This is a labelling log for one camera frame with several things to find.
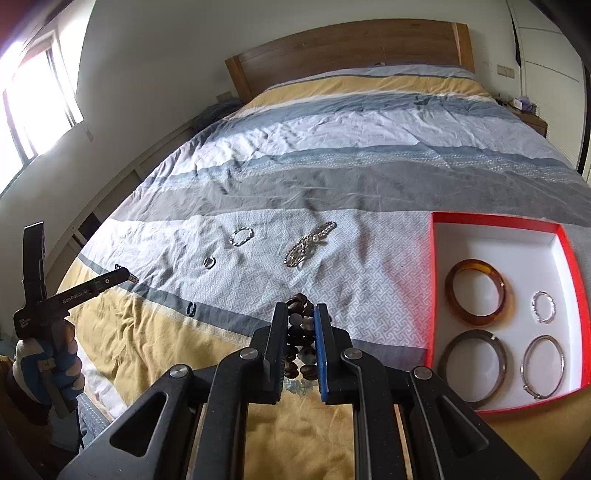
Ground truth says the black white beaded bracelet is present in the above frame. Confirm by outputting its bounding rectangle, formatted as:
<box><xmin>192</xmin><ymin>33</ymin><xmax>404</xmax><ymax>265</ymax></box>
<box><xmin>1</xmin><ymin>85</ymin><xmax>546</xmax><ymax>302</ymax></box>
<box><xmin>281</xmin><ymin>292</ymin><xmax>321</xmax><ymax>398</ymax></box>

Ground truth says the dark olive bangle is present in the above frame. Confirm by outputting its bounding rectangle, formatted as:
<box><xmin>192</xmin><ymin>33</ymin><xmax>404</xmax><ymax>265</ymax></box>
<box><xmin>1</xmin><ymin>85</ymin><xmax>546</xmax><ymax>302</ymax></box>
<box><xmin>437</xmin><ymin>329</ymin><xmax>508</xmax><ymax>410</ymax></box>

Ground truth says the silver chain bracelet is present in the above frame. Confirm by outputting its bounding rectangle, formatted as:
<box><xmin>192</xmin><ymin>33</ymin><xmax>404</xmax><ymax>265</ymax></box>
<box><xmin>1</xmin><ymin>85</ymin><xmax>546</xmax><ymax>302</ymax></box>
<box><xmin>283</xmin><ymin>220</ymin><xmax>339</xmax><ymax>269</ymax></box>

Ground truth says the silver link bracelet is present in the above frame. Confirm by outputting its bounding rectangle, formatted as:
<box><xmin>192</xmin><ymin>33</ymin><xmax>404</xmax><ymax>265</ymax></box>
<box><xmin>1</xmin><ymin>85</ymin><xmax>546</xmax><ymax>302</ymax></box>
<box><xmin>229</xmin><ymin>226</ymin><xmax>257</xmax><ymax>248</ymax></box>

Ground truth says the amber resin bangle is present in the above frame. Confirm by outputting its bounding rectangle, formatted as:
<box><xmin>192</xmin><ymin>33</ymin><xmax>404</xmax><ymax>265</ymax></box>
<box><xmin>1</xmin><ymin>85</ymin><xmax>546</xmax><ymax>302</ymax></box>
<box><xmin>444</xmin><ymin>259</ymin><xmax>508</xmax><ymax>327</ymax></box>

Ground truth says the red jewelry box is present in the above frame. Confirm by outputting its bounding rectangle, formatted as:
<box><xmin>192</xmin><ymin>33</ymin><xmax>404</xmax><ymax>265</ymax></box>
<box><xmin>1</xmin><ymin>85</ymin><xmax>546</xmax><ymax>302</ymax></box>
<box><xmin>426</xmin><ymin>212</ymin><xmax>590</xmax><ymax>415</ymax></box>

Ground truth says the thin gold bangle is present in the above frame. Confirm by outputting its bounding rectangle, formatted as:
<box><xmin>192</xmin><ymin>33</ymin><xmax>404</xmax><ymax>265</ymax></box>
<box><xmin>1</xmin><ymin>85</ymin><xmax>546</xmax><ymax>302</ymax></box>
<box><xmin>520</xmin><ymin>334</ymin><xmax>566</xmax><ymax>401</ymax></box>

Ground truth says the small twisted silver bracelet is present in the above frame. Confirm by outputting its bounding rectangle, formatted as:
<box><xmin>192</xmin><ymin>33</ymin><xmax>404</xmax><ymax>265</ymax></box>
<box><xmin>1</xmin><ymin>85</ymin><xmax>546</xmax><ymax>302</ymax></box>
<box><xmin>530</xmin><ymin>290</ymin><xmax>557</xmax><ymax>325</ymax></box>

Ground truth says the window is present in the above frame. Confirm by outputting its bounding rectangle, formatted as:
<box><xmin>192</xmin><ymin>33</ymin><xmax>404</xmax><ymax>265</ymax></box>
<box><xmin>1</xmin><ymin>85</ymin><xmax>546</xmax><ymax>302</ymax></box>
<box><xmin>1</xmin><ymin>31</ymin><xmax>83</xmax><ymax>191</ymax></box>

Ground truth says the striped bed duvet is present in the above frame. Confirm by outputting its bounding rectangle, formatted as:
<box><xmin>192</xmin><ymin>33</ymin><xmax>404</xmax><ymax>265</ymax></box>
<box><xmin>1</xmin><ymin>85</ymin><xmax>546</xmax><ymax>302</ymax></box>
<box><xmin>43</xmin><ymin>64</ymin><xmax>591</xmax><ymax>480</ymax></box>

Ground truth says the dark clothes pile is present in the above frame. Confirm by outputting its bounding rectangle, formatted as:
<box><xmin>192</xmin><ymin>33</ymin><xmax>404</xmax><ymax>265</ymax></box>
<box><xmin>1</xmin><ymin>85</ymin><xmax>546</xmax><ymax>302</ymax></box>
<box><xmin>191</xmin><ymin>97</ymin><xmax>243</xmax><ymax>133</ymax></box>

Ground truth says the wooden nightstand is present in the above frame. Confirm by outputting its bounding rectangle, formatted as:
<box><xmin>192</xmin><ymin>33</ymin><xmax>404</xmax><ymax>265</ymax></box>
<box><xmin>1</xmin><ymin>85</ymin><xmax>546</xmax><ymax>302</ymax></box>
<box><xmin>495</xmin><ymin>96</ymin><xmax>548</xmax><ymax>138</ymax></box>

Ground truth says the wooden headboard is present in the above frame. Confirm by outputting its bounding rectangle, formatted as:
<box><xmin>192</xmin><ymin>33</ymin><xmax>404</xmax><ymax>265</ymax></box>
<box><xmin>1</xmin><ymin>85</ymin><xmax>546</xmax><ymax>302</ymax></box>
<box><xmin>225</xmin><ymin>19</ymin><xmax>475</xmax><ymax>103</ymax></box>

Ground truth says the white wardrobe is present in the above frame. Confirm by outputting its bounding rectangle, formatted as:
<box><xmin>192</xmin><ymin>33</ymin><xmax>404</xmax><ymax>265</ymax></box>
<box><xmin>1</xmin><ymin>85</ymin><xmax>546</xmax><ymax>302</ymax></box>
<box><xmin>508</xmin><ymin>1</ymin><xmax>590</xmax><ymax>179</ymax></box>

